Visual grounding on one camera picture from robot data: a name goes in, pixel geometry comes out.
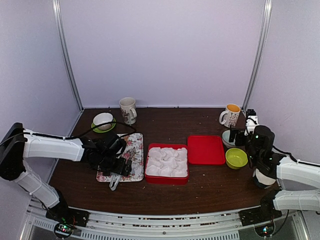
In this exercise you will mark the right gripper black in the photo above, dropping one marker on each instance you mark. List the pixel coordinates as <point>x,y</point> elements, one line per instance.
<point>238,142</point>

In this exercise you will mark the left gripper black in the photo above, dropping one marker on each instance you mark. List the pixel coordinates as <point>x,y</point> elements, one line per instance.
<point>119,169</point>

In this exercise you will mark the metal tongs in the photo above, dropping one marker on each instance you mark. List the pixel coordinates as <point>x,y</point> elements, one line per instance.
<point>115,177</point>

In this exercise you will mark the red box lid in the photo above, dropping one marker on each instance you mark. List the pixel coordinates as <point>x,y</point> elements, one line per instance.
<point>207,150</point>

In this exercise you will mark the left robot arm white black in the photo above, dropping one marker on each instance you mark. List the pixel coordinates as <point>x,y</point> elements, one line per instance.
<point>20,143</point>

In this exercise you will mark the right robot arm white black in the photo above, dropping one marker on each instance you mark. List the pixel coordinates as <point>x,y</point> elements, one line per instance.
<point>271,165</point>

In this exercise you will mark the light blue bowl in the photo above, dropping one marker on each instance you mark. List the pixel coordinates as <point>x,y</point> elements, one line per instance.
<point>225,139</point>

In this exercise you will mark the lime green bowl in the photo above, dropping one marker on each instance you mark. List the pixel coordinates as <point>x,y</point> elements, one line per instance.
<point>236,158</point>

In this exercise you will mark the green saucer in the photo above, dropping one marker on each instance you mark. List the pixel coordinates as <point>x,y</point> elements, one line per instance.
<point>97,130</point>

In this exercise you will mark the floral rectangular tray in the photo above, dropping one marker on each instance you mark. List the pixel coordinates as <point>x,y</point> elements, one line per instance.
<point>137,174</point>

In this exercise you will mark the white mug orange inside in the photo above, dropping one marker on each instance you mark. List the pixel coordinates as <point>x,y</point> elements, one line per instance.
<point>230,115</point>

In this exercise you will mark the floral cream mug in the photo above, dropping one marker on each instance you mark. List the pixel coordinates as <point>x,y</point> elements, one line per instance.
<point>128,110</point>

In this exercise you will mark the dark blue white bowl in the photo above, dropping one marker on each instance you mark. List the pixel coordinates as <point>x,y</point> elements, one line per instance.
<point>262,181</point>

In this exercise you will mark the white paper liners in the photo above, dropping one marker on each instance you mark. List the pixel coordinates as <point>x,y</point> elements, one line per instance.
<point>167,162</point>

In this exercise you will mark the red box base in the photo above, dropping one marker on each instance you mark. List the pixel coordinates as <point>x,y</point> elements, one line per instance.
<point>165,180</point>

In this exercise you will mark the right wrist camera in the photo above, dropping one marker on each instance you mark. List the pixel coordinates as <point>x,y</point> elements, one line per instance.
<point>251,121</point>

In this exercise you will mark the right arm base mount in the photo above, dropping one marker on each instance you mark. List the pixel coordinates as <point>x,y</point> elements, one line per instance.
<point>263,216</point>

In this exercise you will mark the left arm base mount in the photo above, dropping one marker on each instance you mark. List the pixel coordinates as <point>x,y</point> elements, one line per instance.
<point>68,219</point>

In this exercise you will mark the right aluminium frame post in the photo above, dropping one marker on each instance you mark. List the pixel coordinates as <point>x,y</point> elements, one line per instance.
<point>264,30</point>

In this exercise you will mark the aluminium frame post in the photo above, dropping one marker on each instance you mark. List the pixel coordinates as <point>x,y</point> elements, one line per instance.
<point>65,53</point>
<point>264,30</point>

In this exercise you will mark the left aluminium frame post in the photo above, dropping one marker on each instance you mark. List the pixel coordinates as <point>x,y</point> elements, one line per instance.
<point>65,53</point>

